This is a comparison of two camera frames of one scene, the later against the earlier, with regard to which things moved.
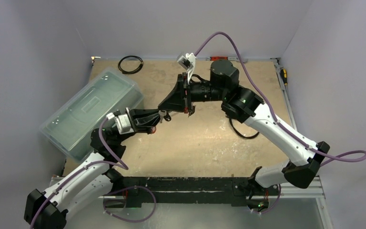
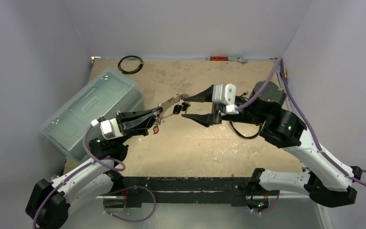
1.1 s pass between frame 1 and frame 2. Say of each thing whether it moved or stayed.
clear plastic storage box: stayed
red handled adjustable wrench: stayed
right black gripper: moved
